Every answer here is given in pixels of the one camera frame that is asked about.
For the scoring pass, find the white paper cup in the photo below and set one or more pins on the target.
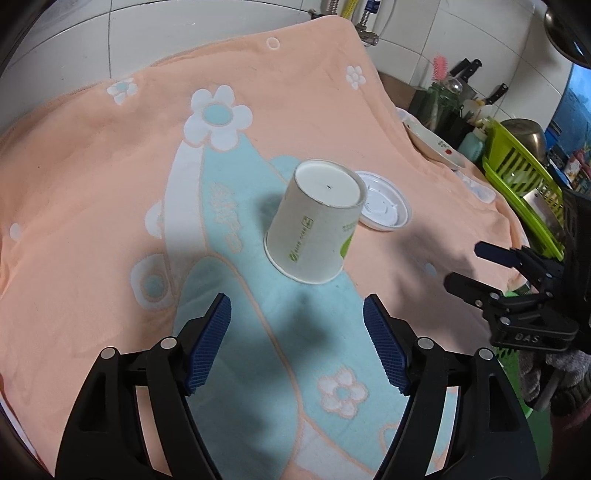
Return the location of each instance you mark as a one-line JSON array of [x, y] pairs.
[[309, 230]]

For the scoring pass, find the cluster of condiment jars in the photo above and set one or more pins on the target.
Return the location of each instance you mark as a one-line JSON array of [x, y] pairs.
[[572, 166]]

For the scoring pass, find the pink brush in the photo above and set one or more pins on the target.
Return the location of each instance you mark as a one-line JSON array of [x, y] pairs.
[[440, 69]]

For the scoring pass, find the black utensil holder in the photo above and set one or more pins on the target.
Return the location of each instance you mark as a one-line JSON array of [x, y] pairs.
[[461, 127]]

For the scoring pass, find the metal water valve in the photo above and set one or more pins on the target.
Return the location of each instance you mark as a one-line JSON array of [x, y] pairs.
[[367, 34]]

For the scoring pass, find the white plastic lid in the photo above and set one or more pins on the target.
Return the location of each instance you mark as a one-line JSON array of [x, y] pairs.
[[385, 203]]

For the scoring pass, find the metal ladle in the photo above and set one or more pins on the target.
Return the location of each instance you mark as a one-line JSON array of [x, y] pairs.
[[453, 85]]

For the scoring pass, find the green plastic dish rack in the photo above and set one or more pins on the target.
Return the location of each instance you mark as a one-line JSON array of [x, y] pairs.
[[512, 170]]

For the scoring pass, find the peach flower-print towel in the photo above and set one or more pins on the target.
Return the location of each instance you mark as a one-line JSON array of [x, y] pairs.
[[92, 207]]

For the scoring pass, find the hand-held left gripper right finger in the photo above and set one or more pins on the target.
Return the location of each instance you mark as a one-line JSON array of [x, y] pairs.
[[383, 341]]

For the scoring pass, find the teal soap bottle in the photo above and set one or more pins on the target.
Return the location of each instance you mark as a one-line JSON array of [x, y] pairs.
[[471, 145]]

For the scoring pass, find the green plastic basket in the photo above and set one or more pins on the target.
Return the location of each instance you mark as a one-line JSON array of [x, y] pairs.
[[508, 354]]

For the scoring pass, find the white spatula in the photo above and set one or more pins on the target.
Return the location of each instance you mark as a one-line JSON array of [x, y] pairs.
[[475, 110]]

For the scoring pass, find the dark round metal pan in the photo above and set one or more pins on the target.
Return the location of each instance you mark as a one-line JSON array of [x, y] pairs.
[[565, 32]]

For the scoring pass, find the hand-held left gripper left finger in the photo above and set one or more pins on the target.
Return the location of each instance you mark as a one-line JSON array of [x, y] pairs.
[[210, 341]]

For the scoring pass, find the white plate with red flowers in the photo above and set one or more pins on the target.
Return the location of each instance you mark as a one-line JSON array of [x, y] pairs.
[[434, 143]]

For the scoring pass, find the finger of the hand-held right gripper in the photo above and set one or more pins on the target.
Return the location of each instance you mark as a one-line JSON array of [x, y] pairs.
[[471, 288], [512, 261]]

